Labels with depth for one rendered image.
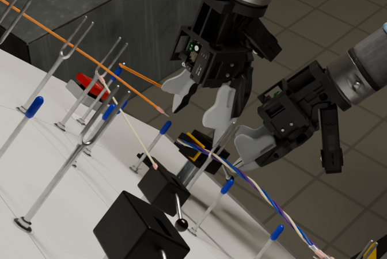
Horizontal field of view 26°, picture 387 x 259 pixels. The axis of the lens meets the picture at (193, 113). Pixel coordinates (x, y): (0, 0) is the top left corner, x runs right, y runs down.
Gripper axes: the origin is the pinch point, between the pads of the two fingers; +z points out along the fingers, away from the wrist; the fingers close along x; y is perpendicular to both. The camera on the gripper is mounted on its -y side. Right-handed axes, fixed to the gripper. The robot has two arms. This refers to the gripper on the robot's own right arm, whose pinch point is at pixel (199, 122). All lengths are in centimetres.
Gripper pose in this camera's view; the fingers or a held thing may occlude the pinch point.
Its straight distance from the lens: 117.6
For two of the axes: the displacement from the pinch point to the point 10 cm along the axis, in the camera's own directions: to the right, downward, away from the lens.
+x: 6.4, 5.5, -5.4
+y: -6.9, 1.0, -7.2
